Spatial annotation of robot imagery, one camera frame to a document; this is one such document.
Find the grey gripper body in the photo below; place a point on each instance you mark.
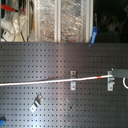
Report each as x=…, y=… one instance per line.
x=120, y=73

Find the black perforated pegboard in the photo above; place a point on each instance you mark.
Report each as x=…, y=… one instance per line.
x=30, y=69

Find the blue clamp at top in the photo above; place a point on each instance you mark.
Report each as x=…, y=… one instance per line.
x=94, y=34

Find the blue object bottom left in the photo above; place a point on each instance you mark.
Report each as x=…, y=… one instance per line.
x=2, y=120

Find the red tool top left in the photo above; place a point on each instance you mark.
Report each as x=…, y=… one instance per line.
x=8, y=8

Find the right grey cable clip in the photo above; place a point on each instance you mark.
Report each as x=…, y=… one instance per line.
x=110, y=82

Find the grey cable clip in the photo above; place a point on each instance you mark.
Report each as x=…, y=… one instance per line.
x=37, y=103
x=73, y=75
x=110, y=82

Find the middle grey cable clip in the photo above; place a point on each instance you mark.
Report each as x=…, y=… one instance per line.
x=73, y=75

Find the lower left grey cable clip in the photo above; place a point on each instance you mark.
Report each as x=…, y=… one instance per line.
x=37, y=103

